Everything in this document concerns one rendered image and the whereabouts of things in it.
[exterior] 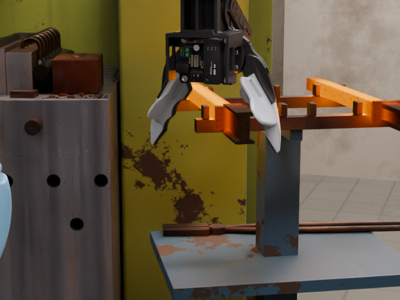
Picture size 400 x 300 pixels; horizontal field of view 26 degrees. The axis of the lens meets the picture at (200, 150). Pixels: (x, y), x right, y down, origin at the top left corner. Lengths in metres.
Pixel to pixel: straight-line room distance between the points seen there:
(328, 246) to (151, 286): 0.48
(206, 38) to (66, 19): 1.19
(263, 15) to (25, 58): 0.76
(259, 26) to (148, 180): 0.59
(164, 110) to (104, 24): 1.09
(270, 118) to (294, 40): 3.95
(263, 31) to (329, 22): 2.68
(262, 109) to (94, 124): 0.65
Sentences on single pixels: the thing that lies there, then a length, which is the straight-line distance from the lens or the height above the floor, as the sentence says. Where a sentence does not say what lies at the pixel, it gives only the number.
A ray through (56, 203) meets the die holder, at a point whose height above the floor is 0.72.
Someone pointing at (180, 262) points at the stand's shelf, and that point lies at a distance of 1.43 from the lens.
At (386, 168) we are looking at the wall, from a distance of 4.93.
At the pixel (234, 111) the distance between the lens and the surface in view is 1.17.
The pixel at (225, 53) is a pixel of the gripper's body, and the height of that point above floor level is 1.05.
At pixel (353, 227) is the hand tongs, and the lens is 1.61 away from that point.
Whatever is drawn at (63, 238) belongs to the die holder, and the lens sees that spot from 1.62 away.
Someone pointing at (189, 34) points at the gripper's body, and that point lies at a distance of 0.93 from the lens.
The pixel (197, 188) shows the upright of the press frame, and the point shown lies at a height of 0.70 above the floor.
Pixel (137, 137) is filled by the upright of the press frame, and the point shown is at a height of 0.81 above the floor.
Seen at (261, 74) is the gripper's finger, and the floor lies 1.03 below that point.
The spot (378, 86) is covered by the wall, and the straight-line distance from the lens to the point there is 4.86.
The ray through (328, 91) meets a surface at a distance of 1.53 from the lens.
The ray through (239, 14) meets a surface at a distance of 1.01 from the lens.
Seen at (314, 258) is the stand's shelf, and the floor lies 0.67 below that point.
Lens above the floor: 1.14
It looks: 12 degrees down
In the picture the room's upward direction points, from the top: straight up
